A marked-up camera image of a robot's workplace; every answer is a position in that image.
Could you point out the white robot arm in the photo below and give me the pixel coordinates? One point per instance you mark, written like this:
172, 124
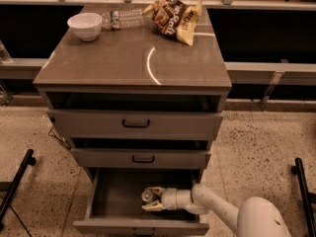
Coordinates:
256, 217

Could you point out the black right base leg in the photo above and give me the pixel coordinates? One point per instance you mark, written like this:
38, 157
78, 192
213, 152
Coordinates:
308, 198

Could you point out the grey drawer cabinet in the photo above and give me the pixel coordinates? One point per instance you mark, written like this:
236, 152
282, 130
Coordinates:
137, 70

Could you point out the grey middle drawer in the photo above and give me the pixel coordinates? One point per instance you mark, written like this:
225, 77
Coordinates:
141, 158

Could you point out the grey top drawer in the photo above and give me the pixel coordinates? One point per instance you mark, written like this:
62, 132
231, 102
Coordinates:
136, 125

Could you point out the white bowl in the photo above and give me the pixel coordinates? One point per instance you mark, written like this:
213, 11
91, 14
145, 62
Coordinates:
85, 26

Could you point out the black left base leg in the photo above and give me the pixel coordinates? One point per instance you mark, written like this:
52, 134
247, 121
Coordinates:
9, 188

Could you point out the grey open bottom drawer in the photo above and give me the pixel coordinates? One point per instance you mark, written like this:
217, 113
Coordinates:
115, 206

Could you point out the brown chip bag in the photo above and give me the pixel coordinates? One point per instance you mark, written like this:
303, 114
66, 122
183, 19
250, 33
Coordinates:
174, 19

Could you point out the green soda can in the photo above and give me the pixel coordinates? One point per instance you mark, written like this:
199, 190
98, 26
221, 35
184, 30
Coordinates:
148, 196

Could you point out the black base leg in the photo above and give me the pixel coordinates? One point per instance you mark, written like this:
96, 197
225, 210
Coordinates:
9, 188
308, 198

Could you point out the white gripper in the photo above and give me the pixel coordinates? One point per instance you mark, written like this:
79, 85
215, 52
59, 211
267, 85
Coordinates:
169, 198

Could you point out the clear plastic water bottle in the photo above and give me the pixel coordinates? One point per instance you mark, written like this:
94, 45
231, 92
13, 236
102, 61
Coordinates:
122, 19

